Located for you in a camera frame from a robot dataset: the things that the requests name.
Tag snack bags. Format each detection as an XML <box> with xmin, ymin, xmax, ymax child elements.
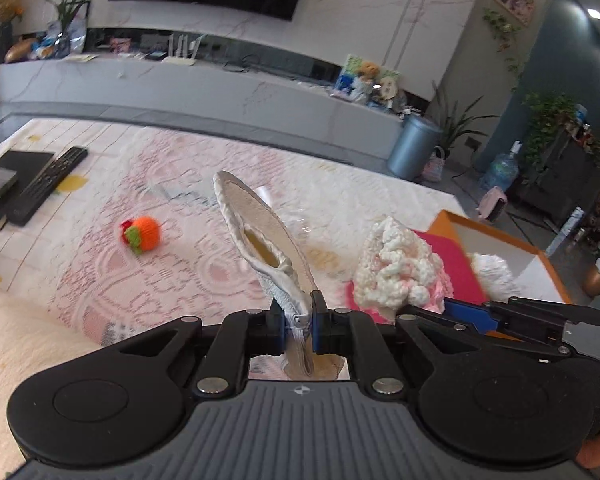
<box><xmin>30</xmin><ymin>32</ymin><xmax>72</xmax><ymax>60</ymax></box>

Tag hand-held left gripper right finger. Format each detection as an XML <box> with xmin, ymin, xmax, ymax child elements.
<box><xmin>311</xmin><ymin>290</ymin><xmax>462</xmax><ymax>397</ymax></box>

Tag blue water jug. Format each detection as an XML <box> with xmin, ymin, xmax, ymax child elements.
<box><xmin>479</xmin><ymin>140</ymin><xmax>524</xmax><ymax>194</ymax></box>

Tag small pink heater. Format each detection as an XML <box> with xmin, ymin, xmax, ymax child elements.
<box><xmin>477</xmin><ymin>185</ymin><xmax>511</xmax><ymax>224</ymax></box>

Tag brown teddy bear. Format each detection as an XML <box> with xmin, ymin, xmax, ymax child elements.
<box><xmin>354</xmin><ymin>61</ymin><xmax>381</xmax><ymax>104</ymax></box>

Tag green plant in vase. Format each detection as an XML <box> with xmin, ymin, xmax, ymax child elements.
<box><xmin>44</xmin><ymin>0</ymin><xmax>104</xmax><ymax>57</ymax></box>

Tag dark cabinet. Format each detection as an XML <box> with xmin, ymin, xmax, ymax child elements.
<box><xmin>512</xmin><ymin>129</ymin><xmax>600</xmax><ymax>227</ymax></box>

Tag grey-blue trash bin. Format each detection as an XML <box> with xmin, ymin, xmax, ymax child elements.
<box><xmin>385</xmin><ymin>113</ymin><xmax>444</xmax><ymax>181</ymax></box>

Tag magenta box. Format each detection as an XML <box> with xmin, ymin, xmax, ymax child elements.
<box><xmin>342</xmin><ymin>229</ymin><xmax>487</xmax><ymax>327</ymax></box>

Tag hanging green vine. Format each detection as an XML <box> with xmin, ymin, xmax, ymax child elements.
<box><xmin>482</xmin><ymin>7</ymin><xmax>529</xmax><ymax>91</ymax></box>

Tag copper pot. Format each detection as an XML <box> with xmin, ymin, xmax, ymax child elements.
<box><xmin>581</xmin><ymin>259</ymin><xmax>600</xmax><ymax>297</ymax></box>

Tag white marble tv console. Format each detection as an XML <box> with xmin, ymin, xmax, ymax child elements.
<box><xmin>0</xmin><ymin>35</ymin><xmax>407</xmax><ymax>157</ymax></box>

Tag black remote control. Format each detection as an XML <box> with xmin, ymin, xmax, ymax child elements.
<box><xmin>7</xmin><ymin>146</ymin><xmax>90</xmax><ymax>227</ymax></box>

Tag tall leafy potted plant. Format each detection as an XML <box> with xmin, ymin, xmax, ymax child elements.
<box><xmin>427</xmin><ymin>82</ymin><xmax>501</xmax><ymax>162</ymax></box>

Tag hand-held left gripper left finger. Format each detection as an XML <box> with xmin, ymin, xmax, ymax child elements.
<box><xmin>125</xmin><ymin>300</ymin><xmax>287</xmax><ymax>397</ymax></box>

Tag climbing green plant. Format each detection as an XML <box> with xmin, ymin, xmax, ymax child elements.
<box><xmin>519</xmin><ymin>90</ymin><xmax>589</xmax><ymax>181</ymax></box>

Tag white router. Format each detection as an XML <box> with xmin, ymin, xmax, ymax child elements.
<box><xmin>162</xmin><ymin>32</ymin><xmax>204</xmax><ymax>67</ymax></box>

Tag orange knitted toy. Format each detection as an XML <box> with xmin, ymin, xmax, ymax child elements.
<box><xmin>119</xmin><ymin>215</ymin><xmax>162</xmax><ymax>255</ymax></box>

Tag white slipper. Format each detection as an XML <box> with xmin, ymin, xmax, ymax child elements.
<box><xmin>213</xmin><ymin>170</ymin><xmax>346</xmax><ymax>381</ymax></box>

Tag brown bread loaf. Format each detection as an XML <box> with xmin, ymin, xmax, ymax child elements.
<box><xmin>4</xmin><ymin>40</ymin><xmax>36</xmax><ymax>64</ymax></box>

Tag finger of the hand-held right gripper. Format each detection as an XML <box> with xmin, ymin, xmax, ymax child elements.
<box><xmin>444</xmin><ymin>299</ymin><xmax>589</xmax><ymax>362</ymax></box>
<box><xmin>485</xmin><ymin>296</ymin><xmax>600</xmax><ymax>344</ymax></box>

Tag pink woven basket bag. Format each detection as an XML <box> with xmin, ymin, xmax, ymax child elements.
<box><xmin>422</xmin><ymin>147</ymin><xmax>449</xmax><ymax>184</ymax></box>

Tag orange flowers in vase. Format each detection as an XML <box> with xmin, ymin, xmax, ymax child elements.
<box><xmin>0</xmin><ymin>0</ymin><xmax>26</xmax><ymax>64</ymax></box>

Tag white pink crocheted hat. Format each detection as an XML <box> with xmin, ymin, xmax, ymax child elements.
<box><xmin>352</xmin><ymin>216</ymin><xmax>454</xmax><ymax>322</ymax></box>

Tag white fluffy plush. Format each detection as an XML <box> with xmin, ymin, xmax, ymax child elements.
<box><xmin>467</xmin><ymin>252</ymin><xmax>524</xmax><ymax>306</ymax></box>

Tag orange cardboard box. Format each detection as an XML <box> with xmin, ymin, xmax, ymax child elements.
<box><xmin>425</xmin><ymin>210</ymin><xmax>574</xmax><ymax>341</ymax></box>

